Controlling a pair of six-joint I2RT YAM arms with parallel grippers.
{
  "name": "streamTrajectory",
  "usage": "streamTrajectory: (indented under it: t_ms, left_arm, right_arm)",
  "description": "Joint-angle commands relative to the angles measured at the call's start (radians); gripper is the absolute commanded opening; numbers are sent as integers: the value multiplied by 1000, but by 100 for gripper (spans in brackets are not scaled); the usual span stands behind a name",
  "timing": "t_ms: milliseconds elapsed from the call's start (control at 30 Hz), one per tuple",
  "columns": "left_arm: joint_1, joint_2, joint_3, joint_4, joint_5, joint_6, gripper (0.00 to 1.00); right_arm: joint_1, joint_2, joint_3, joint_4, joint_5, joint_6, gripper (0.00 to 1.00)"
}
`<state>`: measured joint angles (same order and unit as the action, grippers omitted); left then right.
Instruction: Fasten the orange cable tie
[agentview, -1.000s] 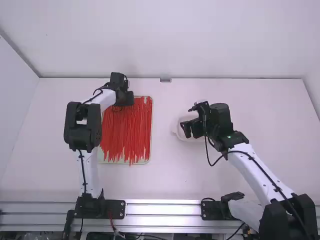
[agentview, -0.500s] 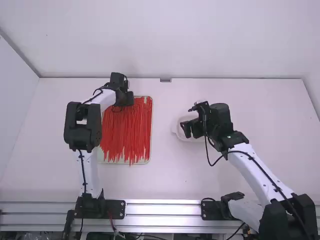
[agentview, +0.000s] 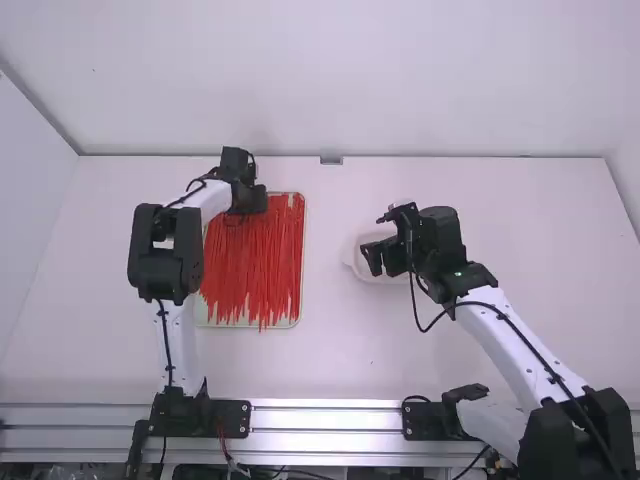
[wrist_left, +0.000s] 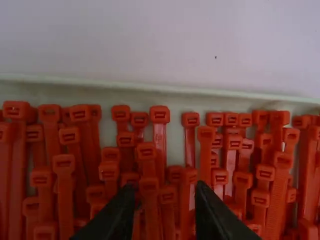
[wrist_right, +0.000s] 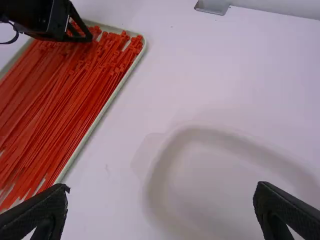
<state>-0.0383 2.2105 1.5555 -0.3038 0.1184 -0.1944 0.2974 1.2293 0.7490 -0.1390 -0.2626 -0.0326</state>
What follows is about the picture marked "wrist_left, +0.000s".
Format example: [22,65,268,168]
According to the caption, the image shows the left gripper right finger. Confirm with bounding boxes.
[194,180,262,240]

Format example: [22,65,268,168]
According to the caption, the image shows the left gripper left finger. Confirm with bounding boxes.
[69,182,141,240]

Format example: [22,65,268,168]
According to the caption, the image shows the pale tray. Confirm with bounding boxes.
[0,72,320,196]

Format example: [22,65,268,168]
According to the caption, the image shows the row of orange cable ties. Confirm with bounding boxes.
[0,99,320,240]

